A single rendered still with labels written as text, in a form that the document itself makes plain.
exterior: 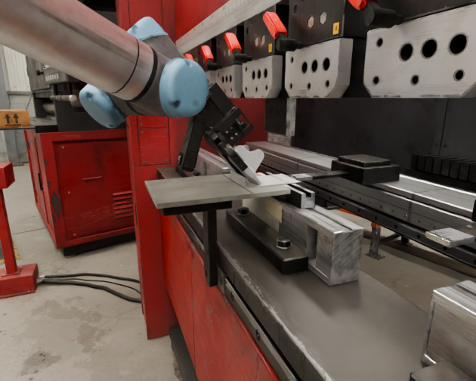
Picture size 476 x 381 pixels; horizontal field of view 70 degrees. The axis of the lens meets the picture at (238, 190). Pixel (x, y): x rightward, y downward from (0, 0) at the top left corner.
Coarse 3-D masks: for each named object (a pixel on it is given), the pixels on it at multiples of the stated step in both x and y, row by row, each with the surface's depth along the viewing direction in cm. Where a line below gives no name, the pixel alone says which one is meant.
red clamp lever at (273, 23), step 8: (264, 16) 57; (272, 16) 56; (272, 24) 55; (280, 24) 55; (272, 32) 55; (280, 32) 54; (280, 40) 52; (288, 40) 53; (280, 48) 53; (288, 48) 53; (296, 48) 54
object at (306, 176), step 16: (336, 160) 85; (352, 160) 80; (368, 160) 79; (384, 160) 79; (288, 176) 77; (304, 176) 76; (320, 176) 77; (336, 176) 78; (352, 176) 79; (368, 176) 76; (384, 176) 78
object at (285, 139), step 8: (272, 104) 73; (280, 104) 69; (288, 104) 67; (272, 112) 73; (280, 112) 70; (288, 112) 67; (264, 120) 77; (272, 120) 73; (280, 120) 70; (288, 120) 68; (264, 128) 77; (272, 128) 74; (280, 128) 70; (288, 128) 68; (272, 136) 76; (280, 136) 72; (288, 136) 69; (288, 144) 70
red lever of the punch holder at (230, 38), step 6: (228, 36) 74; (234, 36) 75; (228, 42) 74; (234, 42) 73; (234, 48) 72; (240, 48) 73; (234, 54) 70; (240, 54) 71; (246, 54) 71; (234, 60) 71; (240, 60) 71; (246, 60) 71
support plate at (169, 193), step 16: (208, 176) 78; (224, 176) 78; (160, 192) 65; (176, 192) 65; (192, 192) 65; (208, 192) 65; (224, 192) 65; (240, 192) 65; (256, 192) 65; (272, 192) 66; (288, 192) 67; (160, 208) 59
